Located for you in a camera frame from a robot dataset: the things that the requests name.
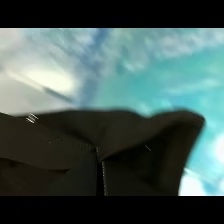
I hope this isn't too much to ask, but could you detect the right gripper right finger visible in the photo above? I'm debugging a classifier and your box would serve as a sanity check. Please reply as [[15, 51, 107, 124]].
[[100, 158, 148, 197]]

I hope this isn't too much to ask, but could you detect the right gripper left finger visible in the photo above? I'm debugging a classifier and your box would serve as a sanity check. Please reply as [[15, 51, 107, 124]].
[[55, 145, 102, 197]]

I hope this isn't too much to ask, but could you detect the black garment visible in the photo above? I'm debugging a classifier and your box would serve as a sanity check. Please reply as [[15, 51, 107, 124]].
[[0, 107, 206, 197]]

